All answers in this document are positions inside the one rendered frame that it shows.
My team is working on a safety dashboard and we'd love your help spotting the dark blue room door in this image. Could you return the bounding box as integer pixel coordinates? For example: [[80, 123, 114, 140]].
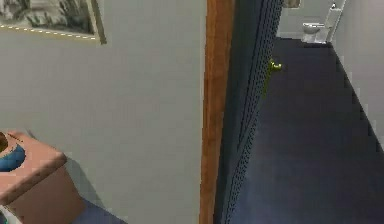
[[214, 0, 285, 224]]

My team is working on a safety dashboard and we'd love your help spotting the white toilet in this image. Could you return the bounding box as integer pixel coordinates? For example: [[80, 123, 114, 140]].
[[301, 21, 326, 44]]

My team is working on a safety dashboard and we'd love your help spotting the pink square side table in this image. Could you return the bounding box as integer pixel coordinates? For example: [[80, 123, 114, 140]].
[[0, 130, 86, 224]]

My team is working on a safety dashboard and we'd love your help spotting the framed grey landscape picture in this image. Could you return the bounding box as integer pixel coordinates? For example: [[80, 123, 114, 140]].
[[0, 0, 108, 46]]

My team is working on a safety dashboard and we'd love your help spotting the blue bowl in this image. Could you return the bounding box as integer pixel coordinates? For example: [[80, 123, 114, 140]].
[[0, 143, 27, 173]]

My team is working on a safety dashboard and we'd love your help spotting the brown wooden door frame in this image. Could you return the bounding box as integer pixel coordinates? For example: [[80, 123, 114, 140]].
[[198, 0, 236, 224]]

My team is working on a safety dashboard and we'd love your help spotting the yellow door handle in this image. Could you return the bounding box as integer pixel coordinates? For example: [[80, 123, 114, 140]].
[[268, 58, 283, 74]]

